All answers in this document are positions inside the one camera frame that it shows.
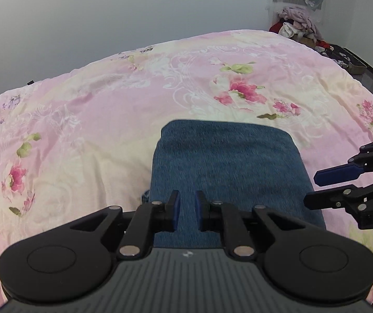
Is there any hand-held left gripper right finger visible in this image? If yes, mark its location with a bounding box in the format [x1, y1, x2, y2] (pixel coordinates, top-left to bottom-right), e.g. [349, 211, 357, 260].
[195, 189, 308, 261]

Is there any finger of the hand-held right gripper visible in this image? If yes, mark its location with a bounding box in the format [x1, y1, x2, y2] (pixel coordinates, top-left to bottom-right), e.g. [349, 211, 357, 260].
[303, 177, 373, 214]
[314, 133, 373, 187]

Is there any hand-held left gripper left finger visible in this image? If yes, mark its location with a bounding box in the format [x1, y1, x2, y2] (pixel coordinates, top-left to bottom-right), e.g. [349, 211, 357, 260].
[70, 189, 181, 262]

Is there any blue towel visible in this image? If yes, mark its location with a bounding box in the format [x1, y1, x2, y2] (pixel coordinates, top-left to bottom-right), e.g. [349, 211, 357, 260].
[142, 119, 326, 250]

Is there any open dark suitcase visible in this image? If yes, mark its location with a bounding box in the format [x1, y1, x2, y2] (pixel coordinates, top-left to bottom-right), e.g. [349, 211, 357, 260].
[317, 44, 368, 74]

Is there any pink floral blanket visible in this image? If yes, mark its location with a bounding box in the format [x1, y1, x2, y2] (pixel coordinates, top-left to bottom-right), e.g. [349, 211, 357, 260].
[0, 29, 373, 313]

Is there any brown cardboard box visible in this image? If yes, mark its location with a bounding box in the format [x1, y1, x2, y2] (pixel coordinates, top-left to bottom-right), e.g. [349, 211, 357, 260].
[299, 34, 318, 48]

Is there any pile of clothes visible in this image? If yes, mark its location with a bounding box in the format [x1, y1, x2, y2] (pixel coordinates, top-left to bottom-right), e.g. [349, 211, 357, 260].
[269, 5, 328, 49]

